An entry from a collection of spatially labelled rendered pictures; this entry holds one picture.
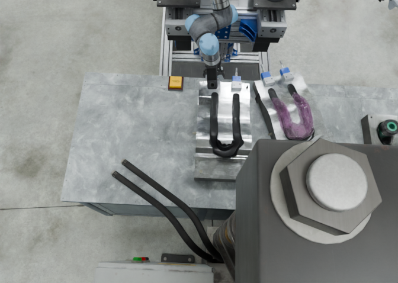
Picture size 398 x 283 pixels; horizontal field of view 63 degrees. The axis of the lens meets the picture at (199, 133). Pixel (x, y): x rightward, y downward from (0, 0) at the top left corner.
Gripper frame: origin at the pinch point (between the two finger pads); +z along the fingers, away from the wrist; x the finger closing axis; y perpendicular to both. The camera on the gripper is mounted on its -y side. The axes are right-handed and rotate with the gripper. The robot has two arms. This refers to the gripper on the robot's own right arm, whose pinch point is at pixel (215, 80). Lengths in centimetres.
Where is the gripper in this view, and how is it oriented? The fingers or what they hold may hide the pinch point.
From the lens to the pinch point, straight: 164.3
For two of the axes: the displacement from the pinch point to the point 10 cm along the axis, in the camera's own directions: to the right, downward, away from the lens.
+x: -9.9, -0.1, 1.3
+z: 1.2, 2.2, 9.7
